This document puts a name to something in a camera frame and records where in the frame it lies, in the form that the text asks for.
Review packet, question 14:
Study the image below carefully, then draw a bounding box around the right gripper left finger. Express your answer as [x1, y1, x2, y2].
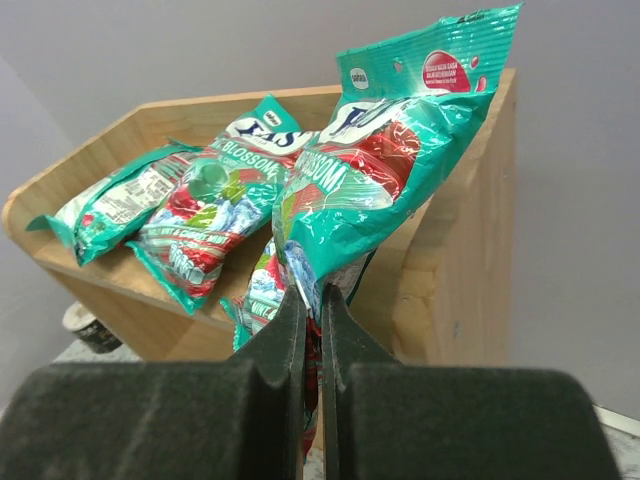
[1, 288, 306, 479]

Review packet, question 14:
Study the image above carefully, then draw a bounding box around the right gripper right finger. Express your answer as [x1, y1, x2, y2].
[322, 286, 620, 479]

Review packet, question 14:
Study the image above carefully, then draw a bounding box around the teal mint candy bag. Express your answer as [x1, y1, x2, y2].
[219, 2, 525, 456]
[127, 94, 315, 314]

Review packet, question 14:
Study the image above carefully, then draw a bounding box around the teal candy bag white back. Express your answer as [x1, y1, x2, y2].
[26, 141, 202, 267]

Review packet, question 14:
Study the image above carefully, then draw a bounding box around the teal mint candy bag front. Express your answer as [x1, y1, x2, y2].
[219, 2, 525, 456]

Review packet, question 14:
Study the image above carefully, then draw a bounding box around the wooden two-tier shelf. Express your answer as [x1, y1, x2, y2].
[2, 69, 517, 366]

